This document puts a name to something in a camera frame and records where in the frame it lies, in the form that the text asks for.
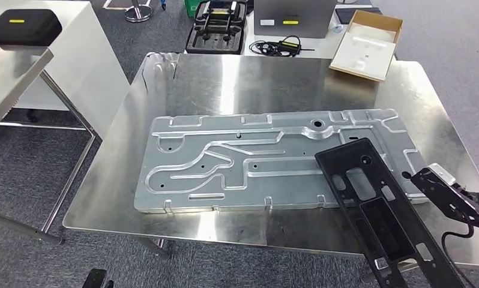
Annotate black plastic panel part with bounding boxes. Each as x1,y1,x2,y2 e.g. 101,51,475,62
314,137,467,288

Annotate stainless steel workbench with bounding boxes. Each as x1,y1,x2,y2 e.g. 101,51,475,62
62,52,479,285

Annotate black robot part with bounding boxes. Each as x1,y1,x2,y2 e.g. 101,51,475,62
82,269,114,288

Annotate cardboard box with white insert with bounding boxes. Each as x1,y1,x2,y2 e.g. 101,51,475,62
328,10,404,82

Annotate white desk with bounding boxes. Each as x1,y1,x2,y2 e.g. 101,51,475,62
243,0,399,61

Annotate dark flat pad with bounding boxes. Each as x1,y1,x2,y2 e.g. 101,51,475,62
334,7,384,25

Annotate grey case with yellow label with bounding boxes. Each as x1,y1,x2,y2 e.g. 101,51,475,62
253,0,338,40

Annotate silver stamped metal plate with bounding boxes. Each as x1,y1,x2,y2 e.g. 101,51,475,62
133,108,430,215

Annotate black foam tool tray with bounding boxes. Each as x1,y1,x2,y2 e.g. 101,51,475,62
185,0,249,55

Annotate green box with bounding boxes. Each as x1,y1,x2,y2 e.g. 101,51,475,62
184,0,200,18

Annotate clear safety glasses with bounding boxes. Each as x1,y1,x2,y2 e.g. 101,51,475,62
141,52,181,86

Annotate chrome round stand base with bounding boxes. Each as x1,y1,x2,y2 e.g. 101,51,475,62
124,0,154,23

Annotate white cabinet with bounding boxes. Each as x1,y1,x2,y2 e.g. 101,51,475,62
0,0,131,138

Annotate black zip case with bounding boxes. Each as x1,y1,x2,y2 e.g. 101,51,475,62
0,8,63,46

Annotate stainless steel table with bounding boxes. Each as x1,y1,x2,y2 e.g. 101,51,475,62
0,43,97,245

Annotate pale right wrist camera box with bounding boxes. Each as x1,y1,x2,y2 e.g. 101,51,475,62
427,163,457,187

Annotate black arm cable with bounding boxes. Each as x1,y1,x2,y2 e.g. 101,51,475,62
440,214,479,288

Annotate black adapter with coiled cable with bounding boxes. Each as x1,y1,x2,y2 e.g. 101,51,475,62
249,35,316,58

